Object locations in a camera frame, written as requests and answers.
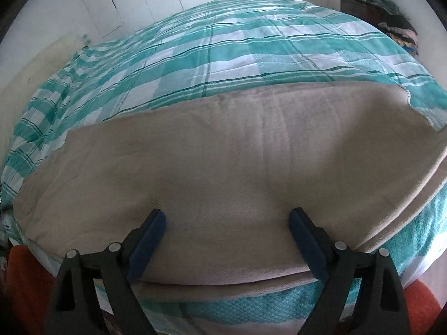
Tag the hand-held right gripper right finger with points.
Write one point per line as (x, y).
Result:
(310, 244)

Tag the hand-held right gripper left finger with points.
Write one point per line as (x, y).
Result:
(145, 244)

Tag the beige pants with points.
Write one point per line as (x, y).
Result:
(223, 167)

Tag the orange fleece blanket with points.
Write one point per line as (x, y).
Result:
(24, 286)

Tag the teal plaid bed blanket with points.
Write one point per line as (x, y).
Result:
(244, 42)

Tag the dark wooden dresser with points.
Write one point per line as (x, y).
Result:
(356, 7)

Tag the pile of clothes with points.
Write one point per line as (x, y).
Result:
(394, 17)

